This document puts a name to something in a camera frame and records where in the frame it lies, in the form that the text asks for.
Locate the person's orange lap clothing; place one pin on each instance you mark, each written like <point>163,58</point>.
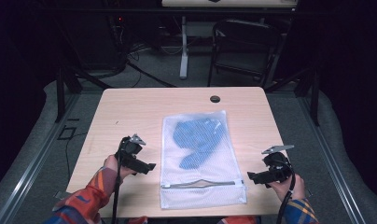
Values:
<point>236,220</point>

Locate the black folding chair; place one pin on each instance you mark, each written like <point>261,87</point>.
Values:
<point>242,34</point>

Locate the white desk with leg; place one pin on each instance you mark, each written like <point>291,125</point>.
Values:
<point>184,46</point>

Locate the person's right hand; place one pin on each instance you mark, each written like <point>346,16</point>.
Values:
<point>289,191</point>

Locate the black metal stand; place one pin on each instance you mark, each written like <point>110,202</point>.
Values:
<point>60,93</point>
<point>314,93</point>

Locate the white mesh laundry bag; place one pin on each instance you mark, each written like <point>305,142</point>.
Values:
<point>205,180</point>

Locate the person's left hand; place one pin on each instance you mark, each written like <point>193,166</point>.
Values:
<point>112,165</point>

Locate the aluminium floor rail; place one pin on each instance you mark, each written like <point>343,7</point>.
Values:
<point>329,161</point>
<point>31,174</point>

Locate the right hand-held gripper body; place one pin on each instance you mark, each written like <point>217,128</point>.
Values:
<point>276,168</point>

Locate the blue cloth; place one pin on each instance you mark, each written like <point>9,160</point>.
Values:
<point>196,140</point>

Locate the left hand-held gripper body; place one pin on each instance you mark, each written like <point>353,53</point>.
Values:
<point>130,149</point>

